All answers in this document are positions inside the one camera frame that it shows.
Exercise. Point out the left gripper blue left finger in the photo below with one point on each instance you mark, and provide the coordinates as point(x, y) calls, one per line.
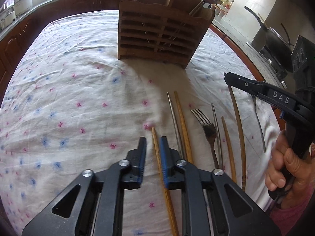
point(92, 204)

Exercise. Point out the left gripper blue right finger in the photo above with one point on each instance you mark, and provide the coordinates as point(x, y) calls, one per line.
point(213, 204)

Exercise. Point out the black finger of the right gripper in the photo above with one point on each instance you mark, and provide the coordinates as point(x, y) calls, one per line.
point(248, 85)

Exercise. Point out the light wooden chopstick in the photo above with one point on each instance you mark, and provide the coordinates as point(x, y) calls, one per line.
point(166, 192)

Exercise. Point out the long dark wooden chopstick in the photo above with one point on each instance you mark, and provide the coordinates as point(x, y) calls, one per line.
point(241, 139)

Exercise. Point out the person right hand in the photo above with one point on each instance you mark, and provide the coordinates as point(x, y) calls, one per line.
point(282, 156)

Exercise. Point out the gas stove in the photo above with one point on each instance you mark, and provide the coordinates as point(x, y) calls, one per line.
point(271, 63)

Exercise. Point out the black wok with lid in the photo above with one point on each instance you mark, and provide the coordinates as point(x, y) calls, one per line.
point(278, 47)

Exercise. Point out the turned wooden chopstick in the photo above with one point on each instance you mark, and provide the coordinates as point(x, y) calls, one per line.
point(187, 144)

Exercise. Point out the brown wooden chopstick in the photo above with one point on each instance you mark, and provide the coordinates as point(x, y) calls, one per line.
point(230, 151)

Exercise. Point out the steel fork in middle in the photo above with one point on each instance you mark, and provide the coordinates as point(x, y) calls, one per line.
point(209, 131)

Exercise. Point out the steel chopstick on cloth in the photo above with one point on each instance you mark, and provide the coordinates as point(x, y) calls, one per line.
point(176, 128)

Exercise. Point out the white floral tablecloth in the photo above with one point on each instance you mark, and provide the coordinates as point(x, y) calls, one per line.
point(71, 105)

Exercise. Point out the wooden utensil holder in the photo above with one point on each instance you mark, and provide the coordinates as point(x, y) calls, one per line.
point(162, 30)

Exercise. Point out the small white appliance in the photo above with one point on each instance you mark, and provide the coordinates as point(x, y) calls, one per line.
point(7, 17)

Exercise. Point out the white pot cooker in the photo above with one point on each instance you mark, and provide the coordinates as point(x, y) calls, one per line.
point(21, 6)

